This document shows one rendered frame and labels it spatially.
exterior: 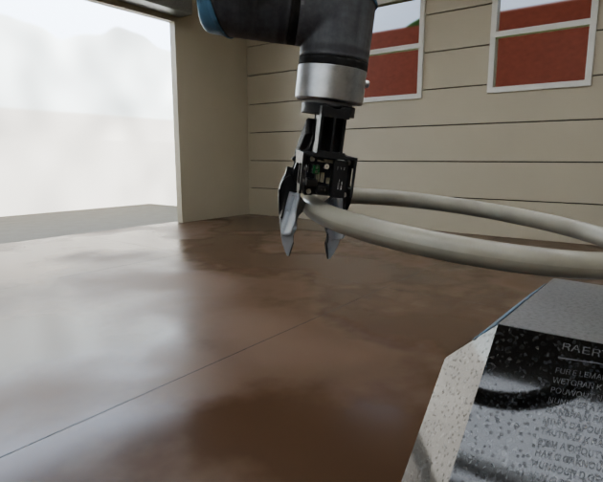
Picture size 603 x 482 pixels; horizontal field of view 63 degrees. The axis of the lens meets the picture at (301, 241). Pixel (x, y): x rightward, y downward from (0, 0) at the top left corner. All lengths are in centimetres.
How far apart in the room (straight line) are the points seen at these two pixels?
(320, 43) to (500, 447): 53
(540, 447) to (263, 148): 863
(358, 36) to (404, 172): 696
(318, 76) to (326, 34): 5
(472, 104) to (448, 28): 109
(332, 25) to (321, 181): 19
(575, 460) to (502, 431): 8
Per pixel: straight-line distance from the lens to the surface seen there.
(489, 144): 716
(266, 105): 910
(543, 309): 84
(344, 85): 64
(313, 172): 64
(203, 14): 66
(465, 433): 69
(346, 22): 65
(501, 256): 55
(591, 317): 83
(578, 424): 69
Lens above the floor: 105
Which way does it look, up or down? 10 degrees down
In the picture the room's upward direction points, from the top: straight up
